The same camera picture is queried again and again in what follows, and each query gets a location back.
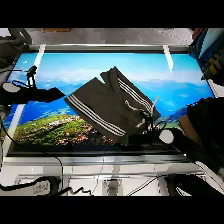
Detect brown garment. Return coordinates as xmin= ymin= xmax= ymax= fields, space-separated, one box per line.
xmin=179 ymin=114 xmax=204 ymax=148

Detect black garment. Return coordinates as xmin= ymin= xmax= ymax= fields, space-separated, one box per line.
xmin=185 ymin=95 xmax=224 ymax=169

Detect heap of clothes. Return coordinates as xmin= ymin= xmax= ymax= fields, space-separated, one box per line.
xmin=187 ymin=27 xmax=224 ymax=81

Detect black cable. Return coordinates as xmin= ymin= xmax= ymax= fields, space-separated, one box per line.
xmin=58 ymin=185 xmax=96 ymax=197
xmin=0 ymin=113 xmax=65 ymax=189

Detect black shorts with white stripes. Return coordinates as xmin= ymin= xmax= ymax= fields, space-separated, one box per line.
xmin=64 ymin=65 xmax=162 ymax=146

